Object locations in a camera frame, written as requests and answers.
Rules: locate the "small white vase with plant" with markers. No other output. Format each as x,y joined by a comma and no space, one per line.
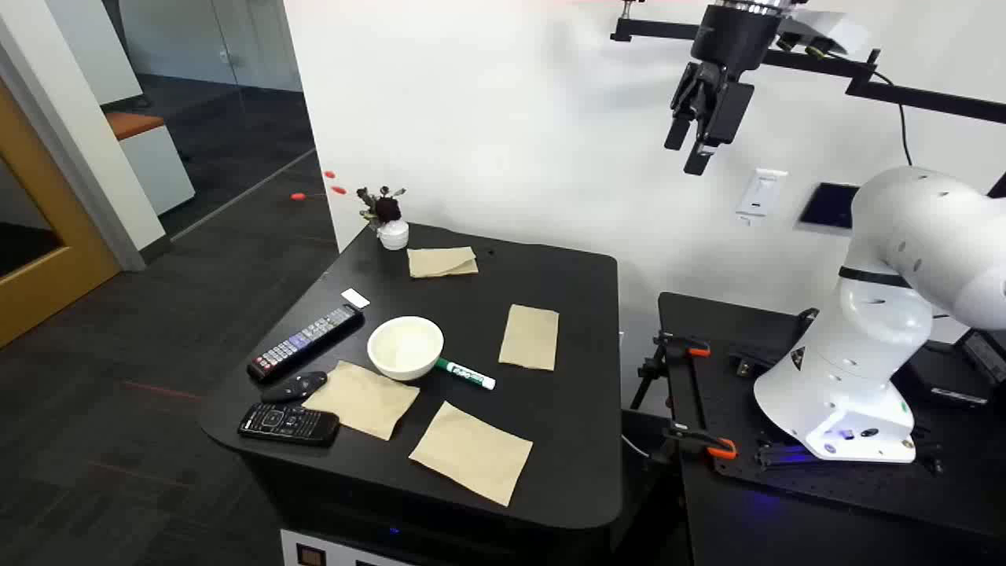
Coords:
390,231

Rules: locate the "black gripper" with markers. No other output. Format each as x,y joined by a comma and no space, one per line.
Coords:
737,35

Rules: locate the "black wall plate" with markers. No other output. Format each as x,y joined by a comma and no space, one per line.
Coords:
827,205

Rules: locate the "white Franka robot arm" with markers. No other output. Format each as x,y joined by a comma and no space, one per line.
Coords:
891,315

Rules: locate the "black overhead mounting bar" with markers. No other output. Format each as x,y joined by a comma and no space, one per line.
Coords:
932,97

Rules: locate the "white ceramic bowl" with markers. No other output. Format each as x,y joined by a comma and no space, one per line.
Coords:
407,348

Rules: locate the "folded crumpled beige napkin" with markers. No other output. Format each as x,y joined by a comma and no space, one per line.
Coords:
441,262

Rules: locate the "green white marker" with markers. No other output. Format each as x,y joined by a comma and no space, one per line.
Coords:
467,372

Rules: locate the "small flat beige napkin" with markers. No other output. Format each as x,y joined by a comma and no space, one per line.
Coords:
528,337

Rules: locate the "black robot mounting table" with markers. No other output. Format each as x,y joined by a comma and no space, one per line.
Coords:
732,504

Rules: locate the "white wall outlet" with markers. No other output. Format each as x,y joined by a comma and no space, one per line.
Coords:
763,191

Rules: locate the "white bench with orange top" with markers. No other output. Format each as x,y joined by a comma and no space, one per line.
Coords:
153,157

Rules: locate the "small white eraser block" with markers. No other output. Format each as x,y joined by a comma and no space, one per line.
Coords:
357,298

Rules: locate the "black device box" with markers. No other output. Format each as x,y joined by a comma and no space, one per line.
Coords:
984,358

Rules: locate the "small black rounded remote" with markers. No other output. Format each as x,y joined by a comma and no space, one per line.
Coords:
299,383

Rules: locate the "large beige napkin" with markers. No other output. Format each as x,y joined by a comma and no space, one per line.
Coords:
474,453

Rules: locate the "long black TV remote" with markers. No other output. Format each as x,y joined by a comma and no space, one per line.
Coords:
304,344

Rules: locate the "wide black keypad remote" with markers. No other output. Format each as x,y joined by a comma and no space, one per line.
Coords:
286,422

